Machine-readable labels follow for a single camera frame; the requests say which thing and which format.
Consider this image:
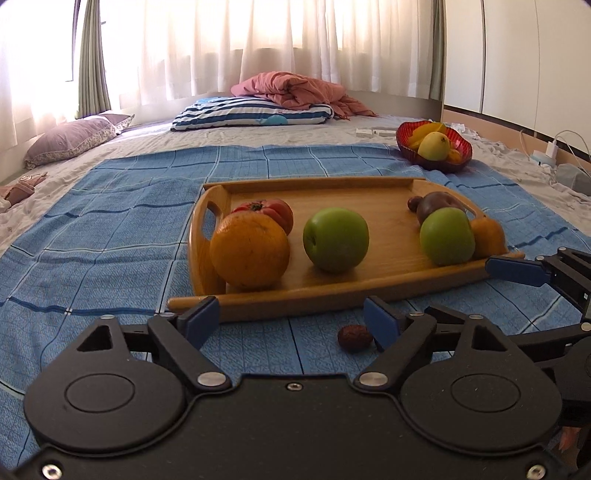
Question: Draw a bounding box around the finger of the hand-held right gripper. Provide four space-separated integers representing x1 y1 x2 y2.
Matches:
485 248 574 288
425 304 579 367

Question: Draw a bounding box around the red ribbed tomato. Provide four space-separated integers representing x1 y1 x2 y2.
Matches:
231 198 295 237

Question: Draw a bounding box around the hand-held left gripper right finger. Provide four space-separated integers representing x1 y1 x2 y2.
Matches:
355 295 513 392

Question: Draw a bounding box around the white crumpled cloth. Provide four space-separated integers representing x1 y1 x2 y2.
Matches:
549 178 591 205

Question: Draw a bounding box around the pink garment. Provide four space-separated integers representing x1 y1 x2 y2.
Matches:
0 172 48 206

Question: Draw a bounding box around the yellow star fruit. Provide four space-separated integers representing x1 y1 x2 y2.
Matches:
406 122 448 149

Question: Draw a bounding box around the green curtain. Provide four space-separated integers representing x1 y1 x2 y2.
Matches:
74 0 112 120
429 0 448 104

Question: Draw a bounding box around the large orange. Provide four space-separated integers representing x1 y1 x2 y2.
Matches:
210 211 291 291

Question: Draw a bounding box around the grey pouch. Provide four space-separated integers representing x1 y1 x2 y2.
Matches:
556 164 591 192

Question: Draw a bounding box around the large green apple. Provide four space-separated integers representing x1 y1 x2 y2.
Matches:
303 208 370 273

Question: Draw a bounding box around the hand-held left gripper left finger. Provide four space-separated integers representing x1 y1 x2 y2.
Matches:
76 295 232 394

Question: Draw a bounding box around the blue white striped pillow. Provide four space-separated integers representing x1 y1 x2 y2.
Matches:
172 96 334 132

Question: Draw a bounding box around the small green apple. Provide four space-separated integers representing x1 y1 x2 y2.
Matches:
419 207 476 266

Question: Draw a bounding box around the wooden tray with handles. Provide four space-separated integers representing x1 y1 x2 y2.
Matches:
167 176 526 323

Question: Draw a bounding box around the yellow pear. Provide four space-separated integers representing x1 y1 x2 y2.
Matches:
418 131 450 161

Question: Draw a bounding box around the white wardrobe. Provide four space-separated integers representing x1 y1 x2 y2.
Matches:
441 0 591 160

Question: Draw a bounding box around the person's right hand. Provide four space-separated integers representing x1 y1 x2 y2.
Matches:
556 425 583 467

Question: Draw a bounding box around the small orange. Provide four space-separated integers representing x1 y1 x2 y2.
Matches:
470 217 506 258

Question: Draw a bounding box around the white sheer curtain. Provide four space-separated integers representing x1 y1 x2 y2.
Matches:
0 0 444 139

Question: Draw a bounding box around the large purple pillow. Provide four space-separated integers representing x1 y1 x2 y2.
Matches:
24 117 117 170

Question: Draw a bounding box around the white charger with cable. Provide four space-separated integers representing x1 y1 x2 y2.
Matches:
519 129 591 168

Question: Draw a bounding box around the pink quilt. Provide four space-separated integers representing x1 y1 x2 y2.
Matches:
231 71 377 121

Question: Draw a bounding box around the small purple pillow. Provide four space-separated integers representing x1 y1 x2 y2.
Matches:
99 113 136 136

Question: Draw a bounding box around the blue checked blanket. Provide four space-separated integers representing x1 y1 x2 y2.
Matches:
0 143 591 467

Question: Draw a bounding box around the dark purple plum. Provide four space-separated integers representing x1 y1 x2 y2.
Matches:
416 191 468 227

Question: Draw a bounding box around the red glass bowl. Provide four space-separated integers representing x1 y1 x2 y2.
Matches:
396 121 473 174

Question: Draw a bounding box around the white patterned bed sheet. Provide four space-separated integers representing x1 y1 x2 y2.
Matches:
0 115 591 259

